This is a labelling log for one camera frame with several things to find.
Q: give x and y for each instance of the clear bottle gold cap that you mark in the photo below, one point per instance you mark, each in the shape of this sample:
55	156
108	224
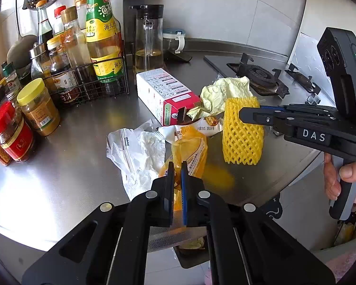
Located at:
75	47

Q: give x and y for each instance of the white plastic bag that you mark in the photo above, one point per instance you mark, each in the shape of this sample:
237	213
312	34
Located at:
139	157

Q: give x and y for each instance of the red label sauce jar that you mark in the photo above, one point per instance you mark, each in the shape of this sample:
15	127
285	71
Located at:
16	136

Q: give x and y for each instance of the glass oil dispenser black lid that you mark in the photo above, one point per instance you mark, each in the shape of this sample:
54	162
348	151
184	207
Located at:
148	44

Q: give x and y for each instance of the white snack wrapper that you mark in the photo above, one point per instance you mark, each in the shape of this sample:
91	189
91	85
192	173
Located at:
207	126

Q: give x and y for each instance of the small dark brown wrapper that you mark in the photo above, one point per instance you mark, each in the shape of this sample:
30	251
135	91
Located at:
184	115

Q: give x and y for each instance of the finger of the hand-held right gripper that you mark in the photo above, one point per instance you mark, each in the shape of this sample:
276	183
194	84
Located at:
256	116
271	108

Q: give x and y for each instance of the bottle with orange cap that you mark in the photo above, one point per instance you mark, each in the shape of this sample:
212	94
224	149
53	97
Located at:
80	12

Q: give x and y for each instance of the orange plastic bag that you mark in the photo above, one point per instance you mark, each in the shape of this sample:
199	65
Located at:
192	154

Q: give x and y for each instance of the yellow lid jar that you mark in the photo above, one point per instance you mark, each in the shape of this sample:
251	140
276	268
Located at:
38	109

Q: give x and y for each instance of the large bottle green yellow label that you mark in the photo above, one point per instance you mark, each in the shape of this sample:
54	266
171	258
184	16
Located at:
102	35

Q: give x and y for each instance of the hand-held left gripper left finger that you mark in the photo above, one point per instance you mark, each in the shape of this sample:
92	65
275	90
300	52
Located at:
168	190

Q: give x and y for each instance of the person's right hand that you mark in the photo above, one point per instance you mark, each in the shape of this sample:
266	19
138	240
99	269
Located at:
354	170

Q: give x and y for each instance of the silver foil splash guard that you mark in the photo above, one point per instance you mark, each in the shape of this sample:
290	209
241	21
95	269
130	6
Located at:
307	62

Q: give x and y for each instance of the dark soy sauce bottle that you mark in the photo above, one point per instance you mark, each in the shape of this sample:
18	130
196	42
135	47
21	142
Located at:
44	26

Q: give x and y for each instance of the pale yellow paper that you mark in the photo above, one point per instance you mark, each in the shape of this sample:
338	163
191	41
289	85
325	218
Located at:
222	92

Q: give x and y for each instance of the bottle with red cap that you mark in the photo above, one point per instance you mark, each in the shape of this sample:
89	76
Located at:
59	20

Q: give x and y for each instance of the grey ladle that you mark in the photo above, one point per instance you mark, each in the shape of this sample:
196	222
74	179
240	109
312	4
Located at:
20	50

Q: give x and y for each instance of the glass bottle steel cap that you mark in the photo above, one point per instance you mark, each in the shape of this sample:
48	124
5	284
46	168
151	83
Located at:
40	65

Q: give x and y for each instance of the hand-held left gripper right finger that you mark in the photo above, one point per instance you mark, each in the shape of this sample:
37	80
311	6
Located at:
184	193

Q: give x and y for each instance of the small green cap spice bottle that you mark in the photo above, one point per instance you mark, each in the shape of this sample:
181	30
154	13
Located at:
12	78

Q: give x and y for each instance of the dark trash bin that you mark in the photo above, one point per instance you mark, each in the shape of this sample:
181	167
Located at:
192	256

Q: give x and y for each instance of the yellow foam fruit net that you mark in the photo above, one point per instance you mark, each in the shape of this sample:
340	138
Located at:
241	142

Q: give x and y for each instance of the red and white carton box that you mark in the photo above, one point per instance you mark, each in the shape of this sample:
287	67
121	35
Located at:
160	89

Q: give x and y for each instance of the black cat floor mat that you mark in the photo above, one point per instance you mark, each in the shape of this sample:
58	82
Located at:
273	210

